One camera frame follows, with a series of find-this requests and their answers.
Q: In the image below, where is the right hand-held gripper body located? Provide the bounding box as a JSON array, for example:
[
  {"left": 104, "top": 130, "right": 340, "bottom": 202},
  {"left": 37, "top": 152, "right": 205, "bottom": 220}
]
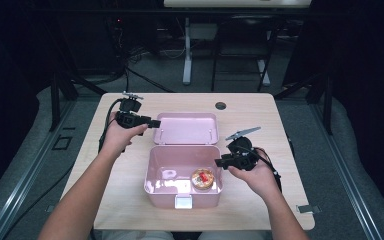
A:
[{"left": 225, "top": 126, "right": 262, "bottom": 172}]

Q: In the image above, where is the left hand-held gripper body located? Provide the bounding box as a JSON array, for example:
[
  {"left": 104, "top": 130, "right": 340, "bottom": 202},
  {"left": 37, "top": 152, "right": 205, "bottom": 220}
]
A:
[{"left": 114, "top": 91, "right": 152, "bottom": 130}]

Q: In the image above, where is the round snack packet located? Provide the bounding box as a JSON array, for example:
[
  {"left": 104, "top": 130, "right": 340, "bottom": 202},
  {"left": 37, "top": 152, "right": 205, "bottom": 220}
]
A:
[{"left": 191, "top": 167, "right": 216, "bottom": 191}]

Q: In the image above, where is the pink storage box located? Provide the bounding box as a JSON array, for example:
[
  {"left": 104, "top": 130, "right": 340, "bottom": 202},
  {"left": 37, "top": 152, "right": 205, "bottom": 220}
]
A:
[{"left": 143, "top": 112, "right": 224, "bottom": 210}]

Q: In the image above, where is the person's left hand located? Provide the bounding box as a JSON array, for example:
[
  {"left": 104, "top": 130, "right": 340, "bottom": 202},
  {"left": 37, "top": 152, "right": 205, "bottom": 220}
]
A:
[{"left": 100, "top": 111, "right": 149, "bottom": 158}]

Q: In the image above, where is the person's right hand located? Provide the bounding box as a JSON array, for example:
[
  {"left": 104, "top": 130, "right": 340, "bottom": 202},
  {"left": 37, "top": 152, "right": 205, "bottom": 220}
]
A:
[{"left": 228, "top": 149, "right": 281, "bottom": 200}]

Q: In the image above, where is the black metal stand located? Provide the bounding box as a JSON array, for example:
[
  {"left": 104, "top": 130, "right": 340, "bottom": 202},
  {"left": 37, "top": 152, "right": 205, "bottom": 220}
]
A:
[
  {"left": 274, "top": 68, "right": 335, "bottom": 136},
  {"left": 46, "top": 19, "right": 108, "bottom": 133}
]

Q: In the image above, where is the white desk leg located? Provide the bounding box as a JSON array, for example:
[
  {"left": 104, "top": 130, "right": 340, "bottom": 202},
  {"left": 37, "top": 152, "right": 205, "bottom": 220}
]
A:
[
  {"left": 257, "top": 59, "right": 271, "bottom": 87},
  {"left": 182, "top": 17, "right": 193, "bottom": 86}
]

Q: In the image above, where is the white box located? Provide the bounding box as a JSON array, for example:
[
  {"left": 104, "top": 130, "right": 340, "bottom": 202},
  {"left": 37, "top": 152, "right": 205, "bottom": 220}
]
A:
[{"left": 189, "top": 23, "right": 218, "bottom": 41}]

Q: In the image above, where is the black chair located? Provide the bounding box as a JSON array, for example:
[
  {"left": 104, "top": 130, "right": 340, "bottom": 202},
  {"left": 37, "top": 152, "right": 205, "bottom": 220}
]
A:
[{"left": 210, "top": 14, "right": 281, "bottom": 93}]

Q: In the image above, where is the white desk top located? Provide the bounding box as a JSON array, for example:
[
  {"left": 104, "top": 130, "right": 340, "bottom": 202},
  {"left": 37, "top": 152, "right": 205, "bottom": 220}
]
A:
[{"left": 163, "top": 0, "right": 312, "bottom": 9}]

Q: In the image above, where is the left hand-held gripper cable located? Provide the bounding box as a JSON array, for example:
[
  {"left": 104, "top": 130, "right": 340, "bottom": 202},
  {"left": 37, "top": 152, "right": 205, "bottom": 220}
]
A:
[{"left": 98, "top": 98, "right": 125, "bottom": 154}]

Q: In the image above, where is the hand-held gripper cable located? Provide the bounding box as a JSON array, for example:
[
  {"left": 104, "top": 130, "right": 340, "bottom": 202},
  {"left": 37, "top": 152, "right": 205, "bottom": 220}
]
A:
[
  {"left": 253, "top": 148, "right": 283, "bottom": 194},
  {"left": 98, "top": 98, "right": 125, "bottom": 154}
]

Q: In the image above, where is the right hand-held gripper cable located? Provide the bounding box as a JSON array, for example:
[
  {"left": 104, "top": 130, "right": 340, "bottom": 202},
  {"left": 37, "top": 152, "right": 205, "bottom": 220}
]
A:
[{"left": 253, "top": 148, "right": 283, "bottom": 194}]

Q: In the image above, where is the black floor cable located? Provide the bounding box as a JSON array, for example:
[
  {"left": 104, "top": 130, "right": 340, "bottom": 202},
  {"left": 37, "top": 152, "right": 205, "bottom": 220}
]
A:
[{"left": 124, "top": 66, "right": 175, "bottom": 94}]

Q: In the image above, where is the aluminium floor rail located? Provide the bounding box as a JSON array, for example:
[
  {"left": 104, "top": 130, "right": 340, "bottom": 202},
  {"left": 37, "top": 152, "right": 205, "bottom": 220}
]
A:
[
  {"left": 308, "top": 99, "right": 384, "bottom": 240},
  {"left": 0, "top": 99, "right": 78, "bottom": 240}
]

